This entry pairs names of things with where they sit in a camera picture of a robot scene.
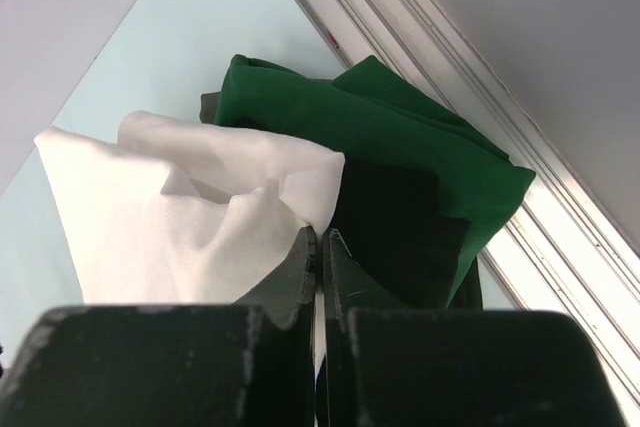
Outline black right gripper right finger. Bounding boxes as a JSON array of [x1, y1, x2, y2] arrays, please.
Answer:
[[319, 230, 624, 426]]

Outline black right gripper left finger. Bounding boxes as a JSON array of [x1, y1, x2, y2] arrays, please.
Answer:
[[1, 228, 317, 426]]

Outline white floral print t-shirt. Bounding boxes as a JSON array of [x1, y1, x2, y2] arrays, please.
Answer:
[[35, 111, 345, 328]]

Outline folded black t-shirt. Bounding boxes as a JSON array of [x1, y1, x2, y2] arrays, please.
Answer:
[[230, 93, 482, 309]]

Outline folded green t-shirt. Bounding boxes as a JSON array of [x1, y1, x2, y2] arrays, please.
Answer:
[[201, 55, 536, 295]]

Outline right side aluminium rail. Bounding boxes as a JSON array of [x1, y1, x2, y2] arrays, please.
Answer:
[[296, 0, 639, 426]]

